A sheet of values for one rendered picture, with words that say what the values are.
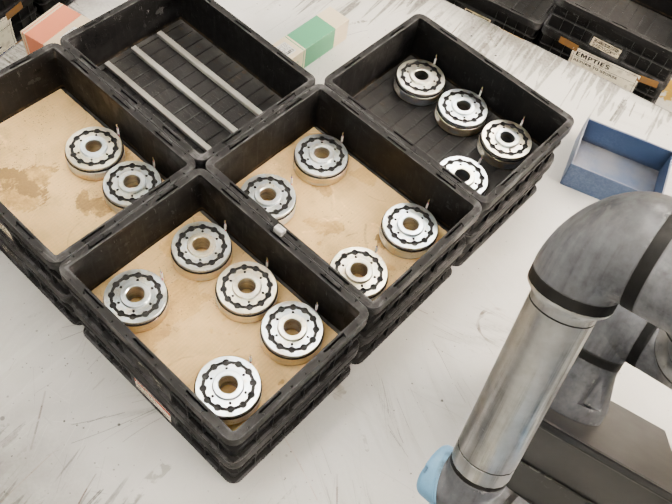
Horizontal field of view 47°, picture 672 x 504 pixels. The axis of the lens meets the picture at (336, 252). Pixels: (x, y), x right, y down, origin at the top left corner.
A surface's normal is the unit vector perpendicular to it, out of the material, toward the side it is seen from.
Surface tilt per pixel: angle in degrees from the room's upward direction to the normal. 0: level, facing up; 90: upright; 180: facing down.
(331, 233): 0
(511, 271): 0
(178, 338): 0
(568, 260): 68
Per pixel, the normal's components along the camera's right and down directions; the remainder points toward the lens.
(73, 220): 0.11, -0.53
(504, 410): -0.54, 0.29
